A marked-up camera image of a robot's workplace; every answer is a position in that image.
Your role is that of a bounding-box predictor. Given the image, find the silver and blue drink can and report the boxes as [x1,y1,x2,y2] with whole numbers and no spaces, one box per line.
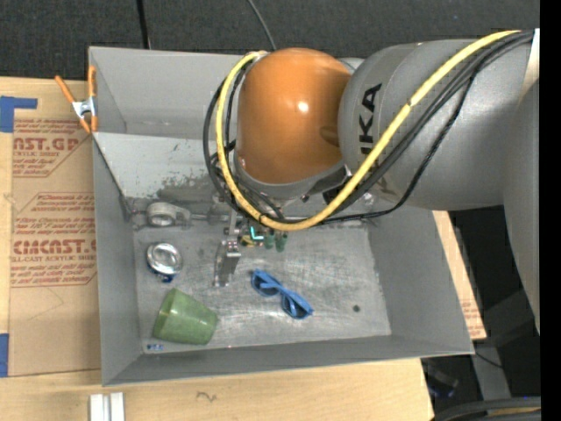
[146,242,183,284]

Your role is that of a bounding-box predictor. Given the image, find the green plastic cup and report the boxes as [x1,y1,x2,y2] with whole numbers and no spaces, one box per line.
[151,287,220,347]

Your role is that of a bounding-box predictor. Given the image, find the blue sunglasses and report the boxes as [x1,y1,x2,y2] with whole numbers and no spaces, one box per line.
[250,268,316,321]

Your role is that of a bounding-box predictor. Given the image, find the grey metal bin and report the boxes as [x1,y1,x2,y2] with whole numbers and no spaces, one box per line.
[87,45,476,388]

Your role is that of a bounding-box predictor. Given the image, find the brown cardboard board red print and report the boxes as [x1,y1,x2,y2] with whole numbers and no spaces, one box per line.
[0,75,488,378]

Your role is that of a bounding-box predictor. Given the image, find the grey metal ring tool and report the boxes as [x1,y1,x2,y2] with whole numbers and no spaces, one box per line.
[145,200,193,229]

